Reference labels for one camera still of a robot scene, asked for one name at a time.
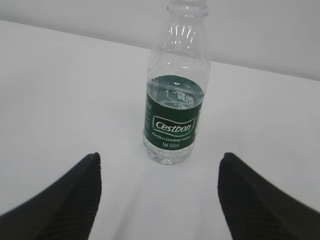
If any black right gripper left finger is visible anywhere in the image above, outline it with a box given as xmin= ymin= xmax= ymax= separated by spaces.
xmin=0 ymin=152 xmax=102 ymax=240

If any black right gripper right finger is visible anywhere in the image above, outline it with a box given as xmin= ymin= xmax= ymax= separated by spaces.
xmin=217 ymin=152 xmax=320 ymax=240

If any clear green-label water bottle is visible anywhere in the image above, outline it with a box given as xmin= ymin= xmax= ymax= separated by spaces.
xmin=143 ymin=0 xmax=211 ymax=165

